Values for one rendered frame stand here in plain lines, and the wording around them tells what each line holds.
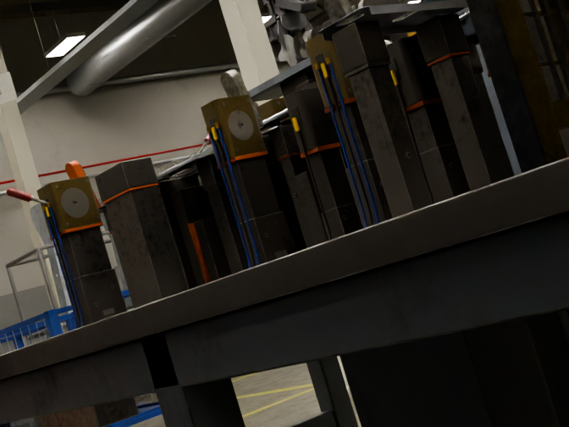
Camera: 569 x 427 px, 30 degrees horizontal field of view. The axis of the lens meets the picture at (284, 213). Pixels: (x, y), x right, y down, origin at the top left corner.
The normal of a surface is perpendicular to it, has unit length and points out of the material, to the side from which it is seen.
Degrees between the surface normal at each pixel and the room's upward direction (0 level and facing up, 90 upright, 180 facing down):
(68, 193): 90
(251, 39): 90
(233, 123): 90
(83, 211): 90
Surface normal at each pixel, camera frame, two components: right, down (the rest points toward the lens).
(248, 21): 0.56, -0.23
